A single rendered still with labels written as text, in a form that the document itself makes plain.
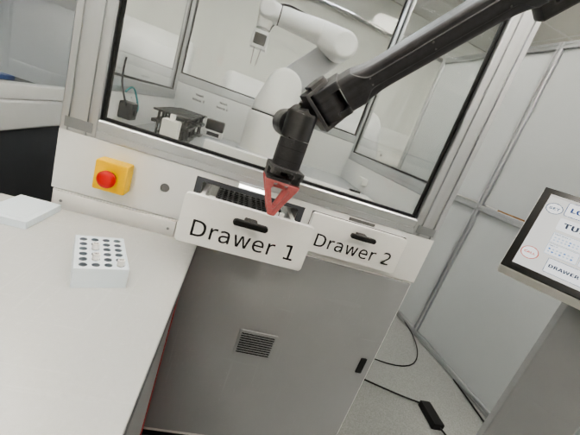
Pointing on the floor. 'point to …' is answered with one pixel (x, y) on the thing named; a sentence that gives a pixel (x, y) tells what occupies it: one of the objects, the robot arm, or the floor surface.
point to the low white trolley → (83, 328)
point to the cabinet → (260, 338)
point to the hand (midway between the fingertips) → (270, 208)
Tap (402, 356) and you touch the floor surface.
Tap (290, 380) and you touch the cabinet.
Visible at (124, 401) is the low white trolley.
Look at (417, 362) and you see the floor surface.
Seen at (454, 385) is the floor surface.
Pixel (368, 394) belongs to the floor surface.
